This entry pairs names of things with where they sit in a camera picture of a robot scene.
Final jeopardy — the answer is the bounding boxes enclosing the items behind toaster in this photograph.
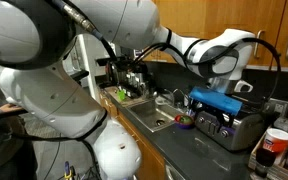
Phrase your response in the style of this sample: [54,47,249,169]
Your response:
[247,125,288,180]

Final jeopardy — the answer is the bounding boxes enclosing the wooden upper cabinets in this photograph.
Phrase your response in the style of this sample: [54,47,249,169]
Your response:
[143,0,288,73]

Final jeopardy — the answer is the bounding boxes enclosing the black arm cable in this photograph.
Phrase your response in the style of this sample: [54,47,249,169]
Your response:
[132,35,282,103]

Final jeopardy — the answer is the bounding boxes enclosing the black pepper grinder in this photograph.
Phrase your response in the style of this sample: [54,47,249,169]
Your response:
[253,147,277,178]

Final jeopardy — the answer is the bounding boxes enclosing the wall outlet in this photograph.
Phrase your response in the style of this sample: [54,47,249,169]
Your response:
[264,97,288,118]

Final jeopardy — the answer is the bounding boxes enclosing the grey dishwasher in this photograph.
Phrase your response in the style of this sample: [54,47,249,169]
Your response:
[163,159,188,180]

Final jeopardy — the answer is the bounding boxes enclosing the person in dark clothes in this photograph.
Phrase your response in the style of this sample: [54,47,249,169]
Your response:
[0,70,39,180]

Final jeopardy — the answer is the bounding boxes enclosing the red and blue bowl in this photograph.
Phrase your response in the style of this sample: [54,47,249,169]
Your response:
[173,113,196,130]

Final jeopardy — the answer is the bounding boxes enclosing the person's hand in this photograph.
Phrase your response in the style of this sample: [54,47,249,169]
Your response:
[0,103,26,114]

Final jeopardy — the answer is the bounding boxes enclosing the chrome faucet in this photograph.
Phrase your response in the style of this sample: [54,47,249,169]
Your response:
[170,87,191,108]

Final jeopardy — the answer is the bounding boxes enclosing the wooden cabinets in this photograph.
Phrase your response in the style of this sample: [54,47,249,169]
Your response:
[98,89,168,180]
[143,0,288,73]

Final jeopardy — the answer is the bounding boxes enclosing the cable with metal connector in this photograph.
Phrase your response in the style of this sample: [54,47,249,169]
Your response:
[47,0,119,64]

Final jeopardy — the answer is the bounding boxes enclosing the steel sink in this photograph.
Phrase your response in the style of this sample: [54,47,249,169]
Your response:
[126,99,187,133]

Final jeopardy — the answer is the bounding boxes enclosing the wooden lower cabinets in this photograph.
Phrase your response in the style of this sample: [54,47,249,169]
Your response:
[98,89,168,180]

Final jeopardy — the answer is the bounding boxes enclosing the silver toaster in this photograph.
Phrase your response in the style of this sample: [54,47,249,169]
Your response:
[194,98,270,153]

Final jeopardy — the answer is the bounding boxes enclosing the tan drying mat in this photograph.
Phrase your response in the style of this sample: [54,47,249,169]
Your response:
[104,85,150,108]

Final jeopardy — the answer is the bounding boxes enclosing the green vegetable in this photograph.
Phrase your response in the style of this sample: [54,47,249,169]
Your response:
[178,115,193,124]

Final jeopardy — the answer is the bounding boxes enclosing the green cup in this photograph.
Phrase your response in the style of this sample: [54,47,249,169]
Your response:
[116,88,127,102]

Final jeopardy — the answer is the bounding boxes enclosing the white refrigerator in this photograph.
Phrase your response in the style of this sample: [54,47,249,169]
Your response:
[71,33,118,101]

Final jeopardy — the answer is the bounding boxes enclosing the red white sugar canister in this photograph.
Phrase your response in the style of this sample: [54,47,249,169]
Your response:
[261,127,288,165]

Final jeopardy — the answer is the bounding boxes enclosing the blue yellow handled tool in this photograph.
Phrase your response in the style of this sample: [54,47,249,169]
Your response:
[63,160,77,180]

